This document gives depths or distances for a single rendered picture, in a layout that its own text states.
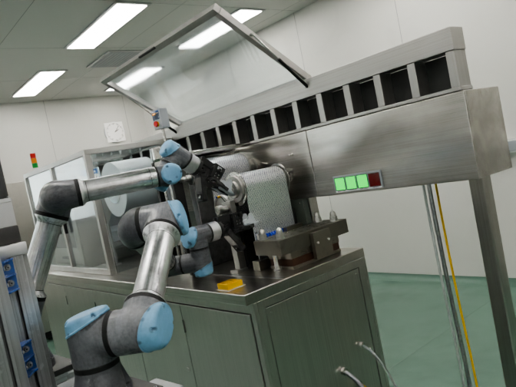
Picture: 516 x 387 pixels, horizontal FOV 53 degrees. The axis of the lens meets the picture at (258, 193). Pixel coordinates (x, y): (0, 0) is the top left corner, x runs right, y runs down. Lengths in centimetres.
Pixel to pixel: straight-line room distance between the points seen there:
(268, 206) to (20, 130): 575
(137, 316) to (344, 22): 421
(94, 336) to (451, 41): 141
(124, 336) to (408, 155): 119
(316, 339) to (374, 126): 85
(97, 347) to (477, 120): 138
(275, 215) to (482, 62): 261
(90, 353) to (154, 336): 17
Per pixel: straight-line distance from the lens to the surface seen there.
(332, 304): 212
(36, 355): 159
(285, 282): 193
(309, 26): 547
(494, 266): 210
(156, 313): 132
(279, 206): 226
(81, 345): 140
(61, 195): 182
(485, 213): 206
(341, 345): 218
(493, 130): 199
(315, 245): 210
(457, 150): 188
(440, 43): 190
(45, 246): 196
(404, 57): 197
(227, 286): 192
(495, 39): 438
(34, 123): 770
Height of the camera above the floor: 133
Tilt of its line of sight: 3 degrees down
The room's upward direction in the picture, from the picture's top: 11 degrees counter-clockwise
